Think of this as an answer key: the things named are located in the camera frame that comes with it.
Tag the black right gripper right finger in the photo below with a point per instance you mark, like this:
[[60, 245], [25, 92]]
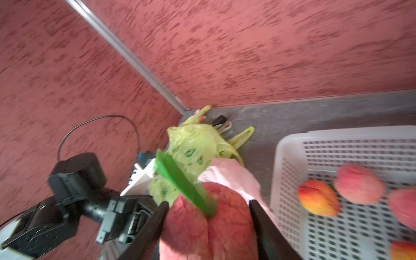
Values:
[[271, 243]]

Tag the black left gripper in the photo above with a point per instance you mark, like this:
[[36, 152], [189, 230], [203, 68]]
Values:
[[78, 185]]

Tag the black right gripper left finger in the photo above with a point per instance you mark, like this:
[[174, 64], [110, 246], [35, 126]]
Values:
[[145, 243]]

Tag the pink plastic bag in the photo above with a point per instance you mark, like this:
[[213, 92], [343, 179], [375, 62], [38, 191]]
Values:
[[231, 174]]

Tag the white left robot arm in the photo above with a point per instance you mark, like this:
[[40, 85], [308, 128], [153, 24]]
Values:
[[40, 230]]

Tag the orange red peach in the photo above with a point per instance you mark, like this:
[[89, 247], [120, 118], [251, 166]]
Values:
[[318, 198]]

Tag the green avocado plastic bag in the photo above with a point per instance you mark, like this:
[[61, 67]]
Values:
[[194, 144]]

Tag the pink peach near gripper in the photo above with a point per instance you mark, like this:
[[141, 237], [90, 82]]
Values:
[[402, 203]]

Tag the white plastic basket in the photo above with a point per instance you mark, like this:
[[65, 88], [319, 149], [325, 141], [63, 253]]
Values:
[[358, 232]]

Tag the left aluminium corner post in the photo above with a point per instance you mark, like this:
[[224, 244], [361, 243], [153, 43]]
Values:
[[126, 53]]

